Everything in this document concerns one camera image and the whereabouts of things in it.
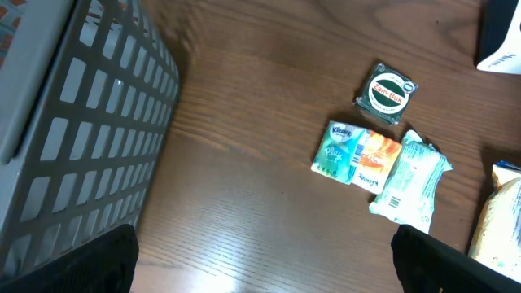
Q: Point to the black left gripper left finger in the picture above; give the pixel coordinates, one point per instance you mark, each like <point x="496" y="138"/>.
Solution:
<point x="106" y="264"/>

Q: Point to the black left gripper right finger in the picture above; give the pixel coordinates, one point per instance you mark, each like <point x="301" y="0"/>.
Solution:
<point x="425" y="264"/>

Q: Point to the green wipes pack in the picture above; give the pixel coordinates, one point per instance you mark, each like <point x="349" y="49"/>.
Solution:
<point x="408" y="196"/>

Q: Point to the yellow wet wipes pack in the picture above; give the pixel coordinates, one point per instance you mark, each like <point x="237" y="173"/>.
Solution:
<point x="496" y="240"/>

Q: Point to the teal Kleenex tissue pack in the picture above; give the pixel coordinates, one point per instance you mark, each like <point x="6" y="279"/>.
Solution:
<point x="340" y="151"/>

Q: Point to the orange snack pack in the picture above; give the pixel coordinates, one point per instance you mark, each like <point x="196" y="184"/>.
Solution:
<point x="376" y="162"/>

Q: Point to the white barcode scanner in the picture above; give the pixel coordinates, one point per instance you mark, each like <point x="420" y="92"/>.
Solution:
<point x="499" y="37"/>

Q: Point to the grey plastic mesh basket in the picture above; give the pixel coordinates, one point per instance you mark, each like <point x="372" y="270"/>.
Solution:
<point x="88" y="90"/>

